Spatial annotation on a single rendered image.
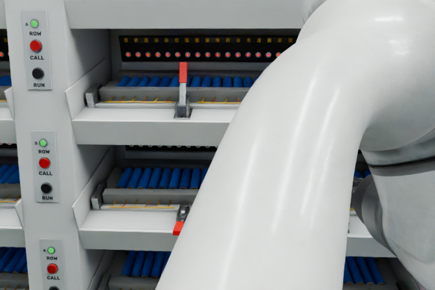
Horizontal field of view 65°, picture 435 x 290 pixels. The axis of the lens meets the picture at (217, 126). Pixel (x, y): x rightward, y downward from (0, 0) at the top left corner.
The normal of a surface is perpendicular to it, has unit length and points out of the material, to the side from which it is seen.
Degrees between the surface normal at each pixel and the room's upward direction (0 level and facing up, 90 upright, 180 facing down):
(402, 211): 104
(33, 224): 90
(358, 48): 44
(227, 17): 109
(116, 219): 19
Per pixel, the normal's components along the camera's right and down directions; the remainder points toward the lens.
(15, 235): -0.04, 0.46
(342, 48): 0.19, -0.69
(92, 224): -0.01, -0.89
